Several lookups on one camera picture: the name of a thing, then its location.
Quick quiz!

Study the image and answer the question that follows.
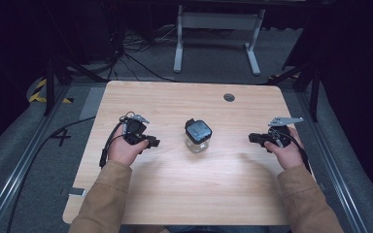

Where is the right hand-held gripper black cable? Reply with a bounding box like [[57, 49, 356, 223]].
[[283, 130, 313, 175]]

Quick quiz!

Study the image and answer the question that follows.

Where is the black metal stand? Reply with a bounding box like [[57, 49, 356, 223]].
[[266, 60, 323, 123], [43, 52, 109, 117]]

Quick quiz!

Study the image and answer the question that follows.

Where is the tangle of floor cables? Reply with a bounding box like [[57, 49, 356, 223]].
[[105, 23, 184, 83]]

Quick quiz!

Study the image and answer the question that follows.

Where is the person's left hand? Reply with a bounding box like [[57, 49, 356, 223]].
[[108, 124, 151, 168]]

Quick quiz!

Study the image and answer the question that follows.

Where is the black floor cable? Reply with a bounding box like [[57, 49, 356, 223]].
[[5, 116, 97, 233]]

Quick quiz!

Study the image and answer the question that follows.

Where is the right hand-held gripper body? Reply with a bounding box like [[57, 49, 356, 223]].
[[264, 116, 305, 150]]

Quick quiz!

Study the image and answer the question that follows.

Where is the grey metal desk frame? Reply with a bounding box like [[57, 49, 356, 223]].
[[173, 4, 266, 77]]

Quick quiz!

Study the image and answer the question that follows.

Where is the aluminium floor rail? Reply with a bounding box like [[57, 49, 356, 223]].
[[0, 84, 71, 233], [295, 91, 370, 233]]

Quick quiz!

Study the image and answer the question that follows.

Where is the black square jar lid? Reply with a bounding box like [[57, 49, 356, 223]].
[[184, 117, 214, 146]]

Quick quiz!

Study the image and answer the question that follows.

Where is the clear glass jar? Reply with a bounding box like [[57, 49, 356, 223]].
[[185, 135, 211, 154]]

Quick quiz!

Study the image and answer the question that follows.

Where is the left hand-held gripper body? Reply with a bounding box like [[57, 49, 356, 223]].
[[121, 113, 151, 147]]

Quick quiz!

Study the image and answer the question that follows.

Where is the person's right hand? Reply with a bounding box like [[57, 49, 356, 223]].
[[264, 127, 306, 171]]

